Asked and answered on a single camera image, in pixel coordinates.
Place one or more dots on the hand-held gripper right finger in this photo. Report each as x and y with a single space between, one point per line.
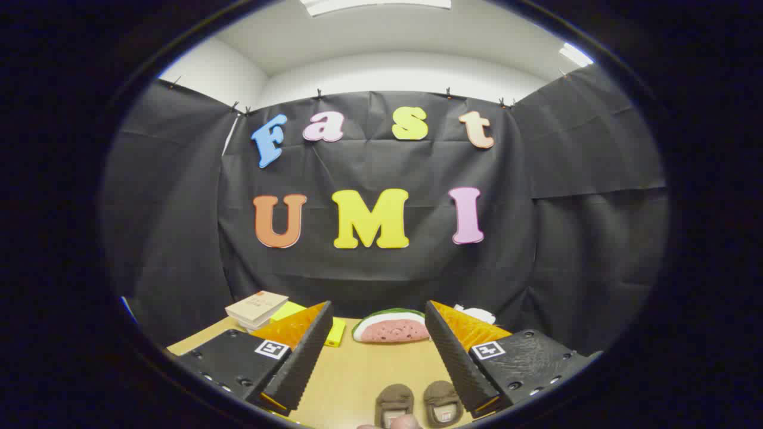
456 363

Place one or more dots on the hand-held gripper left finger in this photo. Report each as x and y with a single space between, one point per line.
301 363

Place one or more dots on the brown fuzzy slipper shoe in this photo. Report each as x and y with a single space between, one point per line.
394 402
442 400

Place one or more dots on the yellow cardboard box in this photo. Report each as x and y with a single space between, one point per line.
337 333

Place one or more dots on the white plush toy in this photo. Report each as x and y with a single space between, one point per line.
477 314

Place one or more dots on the watermelon slice plush toy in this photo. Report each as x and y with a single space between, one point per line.
390 329

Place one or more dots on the small ceiling light panel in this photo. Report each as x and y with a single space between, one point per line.
575 55

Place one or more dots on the long ceiling light panel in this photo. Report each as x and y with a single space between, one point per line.
375 5

